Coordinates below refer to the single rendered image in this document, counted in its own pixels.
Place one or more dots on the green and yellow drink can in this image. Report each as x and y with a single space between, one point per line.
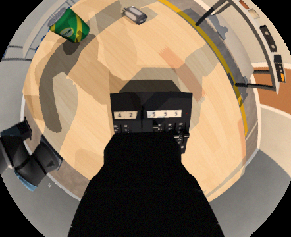
66 23

